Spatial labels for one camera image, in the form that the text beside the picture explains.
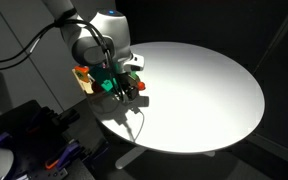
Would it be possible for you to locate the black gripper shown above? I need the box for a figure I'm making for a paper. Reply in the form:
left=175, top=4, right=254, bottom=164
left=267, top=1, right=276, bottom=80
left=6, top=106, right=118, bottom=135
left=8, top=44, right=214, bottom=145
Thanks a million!
left=119, top=73, right=140, bottom=105

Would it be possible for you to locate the wooden toy tray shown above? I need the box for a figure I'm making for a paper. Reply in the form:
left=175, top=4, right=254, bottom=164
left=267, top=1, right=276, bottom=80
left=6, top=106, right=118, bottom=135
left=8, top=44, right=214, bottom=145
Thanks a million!
left=71, top=67, right=119, bottom=98

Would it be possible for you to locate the purple spring clamp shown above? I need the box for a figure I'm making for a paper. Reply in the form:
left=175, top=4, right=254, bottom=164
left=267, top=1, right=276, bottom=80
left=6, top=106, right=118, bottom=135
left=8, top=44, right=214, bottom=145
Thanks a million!
left=44, top=139, right=82, bottom=170

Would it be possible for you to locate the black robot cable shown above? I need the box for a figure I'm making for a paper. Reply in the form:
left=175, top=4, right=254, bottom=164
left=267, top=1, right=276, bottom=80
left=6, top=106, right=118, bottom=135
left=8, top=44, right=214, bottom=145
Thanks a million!
left=0, top=18, right=126, bottom=103

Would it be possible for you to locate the small dark red ball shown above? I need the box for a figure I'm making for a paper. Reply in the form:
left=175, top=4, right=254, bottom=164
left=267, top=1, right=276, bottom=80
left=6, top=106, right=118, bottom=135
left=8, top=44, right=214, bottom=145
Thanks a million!
left=136, top=81, right=147, bottom=92

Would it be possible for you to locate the white table base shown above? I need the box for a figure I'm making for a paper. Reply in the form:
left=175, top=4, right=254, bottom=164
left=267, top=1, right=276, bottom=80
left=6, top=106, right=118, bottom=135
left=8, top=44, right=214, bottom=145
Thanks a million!
left=114, top=146, right=216, bottom=171

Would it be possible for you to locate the black spring clamp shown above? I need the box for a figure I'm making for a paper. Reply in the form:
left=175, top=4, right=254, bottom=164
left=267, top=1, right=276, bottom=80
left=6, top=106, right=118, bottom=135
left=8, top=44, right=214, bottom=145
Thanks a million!
left=52, top=109, right=82, bottom=127

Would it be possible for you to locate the black equipment cart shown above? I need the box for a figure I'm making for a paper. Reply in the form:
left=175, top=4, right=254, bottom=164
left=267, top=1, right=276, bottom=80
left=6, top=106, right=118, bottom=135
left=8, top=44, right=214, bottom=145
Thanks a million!
left=0, top=99, right=109, bottom=180

